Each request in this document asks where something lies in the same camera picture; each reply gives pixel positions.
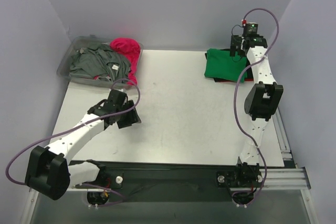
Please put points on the folded black t shirt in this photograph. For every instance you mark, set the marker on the folded black t shirt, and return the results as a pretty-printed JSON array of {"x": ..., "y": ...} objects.
[{"x": 218, "y": 79}]

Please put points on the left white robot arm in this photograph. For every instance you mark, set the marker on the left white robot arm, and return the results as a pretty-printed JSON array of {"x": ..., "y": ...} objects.
[{"x": 49, "y": 170}]

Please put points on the grey t shirt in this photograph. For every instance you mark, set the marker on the grey t shirt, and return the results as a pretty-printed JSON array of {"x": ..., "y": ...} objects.
[{"x": 98, "y": 61}]

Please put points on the pink t shirt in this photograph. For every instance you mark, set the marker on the pink t shirt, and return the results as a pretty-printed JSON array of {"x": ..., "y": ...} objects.
[{"x": 131, "y": 49}]

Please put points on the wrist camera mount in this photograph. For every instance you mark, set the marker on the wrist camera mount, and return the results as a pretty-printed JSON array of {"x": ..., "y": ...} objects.
[
  {"x": 116, "y": 102},
  {"x": 249, "y": 28}
]

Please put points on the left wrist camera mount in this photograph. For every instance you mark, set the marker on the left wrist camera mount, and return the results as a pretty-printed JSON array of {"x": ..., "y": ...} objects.
[{"x": 116, "y": 102}]

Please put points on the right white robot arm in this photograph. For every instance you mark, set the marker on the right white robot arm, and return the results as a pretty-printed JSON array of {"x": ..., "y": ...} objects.
[{"x": 261, "y": 102}]

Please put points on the aluminium frame rail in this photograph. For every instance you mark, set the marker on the aluminium frame rail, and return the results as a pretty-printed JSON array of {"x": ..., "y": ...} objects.
[{"x": 287, "y": 179}]

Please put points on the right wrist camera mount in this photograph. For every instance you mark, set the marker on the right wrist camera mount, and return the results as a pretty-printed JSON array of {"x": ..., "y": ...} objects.
[{"x": 249, "y": 28}]

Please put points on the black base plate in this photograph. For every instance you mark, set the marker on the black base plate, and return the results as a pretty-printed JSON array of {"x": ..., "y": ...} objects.
[{"x": 155, "y": 182}]

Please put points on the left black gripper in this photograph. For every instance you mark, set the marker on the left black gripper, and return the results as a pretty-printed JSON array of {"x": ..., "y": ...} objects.
[{"x": 129, "y": 118}]

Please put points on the clear plastic bin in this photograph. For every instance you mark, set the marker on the clear plastic bin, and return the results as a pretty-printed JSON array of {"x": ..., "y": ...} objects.
[{"x": 79, "y": 42}]

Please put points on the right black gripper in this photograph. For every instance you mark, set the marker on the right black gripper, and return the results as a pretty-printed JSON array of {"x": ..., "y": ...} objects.
[{"x": 234, "y": 48}]

